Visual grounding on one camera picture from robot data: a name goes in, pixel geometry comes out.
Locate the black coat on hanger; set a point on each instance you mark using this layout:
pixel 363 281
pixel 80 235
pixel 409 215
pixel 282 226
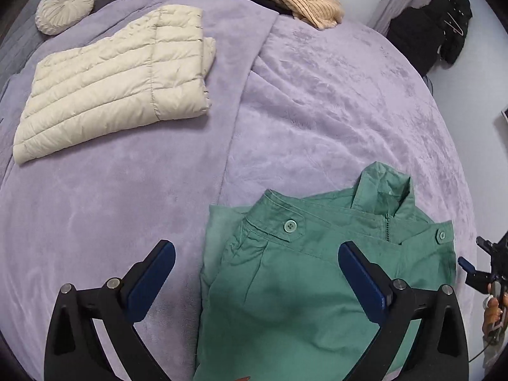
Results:
pixel 456 27

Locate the cream quilted down jacket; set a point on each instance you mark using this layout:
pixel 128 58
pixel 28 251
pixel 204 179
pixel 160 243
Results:
pixel 103 87

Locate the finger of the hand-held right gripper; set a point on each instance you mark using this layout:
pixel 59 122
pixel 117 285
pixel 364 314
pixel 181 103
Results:
pixel 485 245
pixel 465 264

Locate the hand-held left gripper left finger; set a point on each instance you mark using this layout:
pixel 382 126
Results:
pixel 153 278

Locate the black clothes pile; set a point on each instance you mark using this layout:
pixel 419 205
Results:
pixel 412 39

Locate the grey quilted headboard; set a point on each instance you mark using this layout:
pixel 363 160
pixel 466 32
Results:
pixel 12 47

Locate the purple plush blanket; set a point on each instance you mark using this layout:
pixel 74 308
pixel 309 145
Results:
pixel 325 107

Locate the grey curtain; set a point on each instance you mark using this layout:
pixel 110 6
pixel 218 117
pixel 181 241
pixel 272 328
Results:
pixel 391 0

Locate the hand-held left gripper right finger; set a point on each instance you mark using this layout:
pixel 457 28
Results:
pixel 363 281

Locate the green button-up jacket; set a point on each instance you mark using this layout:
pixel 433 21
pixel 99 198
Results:
pixel 285 297

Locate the round cream pleated cushion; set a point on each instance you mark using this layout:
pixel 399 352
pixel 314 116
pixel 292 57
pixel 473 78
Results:
pixel 63 8

